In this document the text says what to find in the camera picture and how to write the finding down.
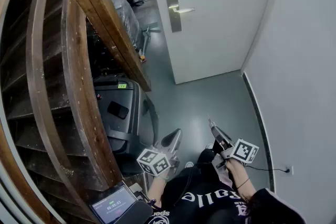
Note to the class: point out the white door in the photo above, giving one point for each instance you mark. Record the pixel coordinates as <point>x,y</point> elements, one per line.
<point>218,34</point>

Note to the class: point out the plastic-wrapped black stack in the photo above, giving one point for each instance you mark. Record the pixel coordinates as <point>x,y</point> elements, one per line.
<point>126,15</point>

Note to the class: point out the brown wooden staircase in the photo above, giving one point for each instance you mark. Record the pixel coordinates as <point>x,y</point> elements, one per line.
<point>47,86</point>

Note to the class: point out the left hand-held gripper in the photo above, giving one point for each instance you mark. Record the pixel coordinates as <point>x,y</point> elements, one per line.
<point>153,162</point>

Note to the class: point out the white wall socket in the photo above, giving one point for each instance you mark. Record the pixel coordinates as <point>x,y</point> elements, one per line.
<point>289,170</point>

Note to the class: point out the tablet with timer screen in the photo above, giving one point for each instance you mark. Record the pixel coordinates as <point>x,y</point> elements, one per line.
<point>113,206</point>

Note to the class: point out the black hard suitcase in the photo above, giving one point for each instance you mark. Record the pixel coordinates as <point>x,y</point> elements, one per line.
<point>123,133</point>

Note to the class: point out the grey metal bracket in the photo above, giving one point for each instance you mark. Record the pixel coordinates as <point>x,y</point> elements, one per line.
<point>135,190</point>

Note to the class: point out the black printed shirt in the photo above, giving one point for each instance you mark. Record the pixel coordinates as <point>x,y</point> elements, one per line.
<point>210,204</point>

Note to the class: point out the person's left forearm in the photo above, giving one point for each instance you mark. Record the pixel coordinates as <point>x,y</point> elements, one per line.
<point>156,190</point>

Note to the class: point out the black pouch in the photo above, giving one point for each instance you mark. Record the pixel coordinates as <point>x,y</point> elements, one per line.
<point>136,213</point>

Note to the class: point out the person's white shoe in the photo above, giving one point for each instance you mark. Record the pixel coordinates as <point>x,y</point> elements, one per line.
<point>209,146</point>
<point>189,164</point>

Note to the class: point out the green sticker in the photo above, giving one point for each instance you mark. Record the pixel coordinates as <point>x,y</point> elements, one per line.
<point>122,85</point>

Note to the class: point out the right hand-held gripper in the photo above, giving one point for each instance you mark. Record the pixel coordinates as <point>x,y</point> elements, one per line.
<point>244,152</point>

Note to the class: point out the black trousers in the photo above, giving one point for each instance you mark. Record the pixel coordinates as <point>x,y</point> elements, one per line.
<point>204,158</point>

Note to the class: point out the person's right forearm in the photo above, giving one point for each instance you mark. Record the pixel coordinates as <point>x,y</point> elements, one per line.
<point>241,178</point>

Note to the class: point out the person's right white shoe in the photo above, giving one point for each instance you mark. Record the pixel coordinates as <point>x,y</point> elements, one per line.
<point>209,146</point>

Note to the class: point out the black phone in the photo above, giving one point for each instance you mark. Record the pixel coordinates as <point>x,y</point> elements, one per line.
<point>118,110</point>

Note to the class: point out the person's left white shoe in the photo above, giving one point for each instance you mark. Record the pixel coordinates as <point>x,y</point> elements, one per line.
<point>189,164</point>

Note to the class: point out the grey metal rod tool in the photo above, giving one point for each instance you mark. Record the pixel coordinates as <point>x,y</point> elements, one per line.
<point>147,39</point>

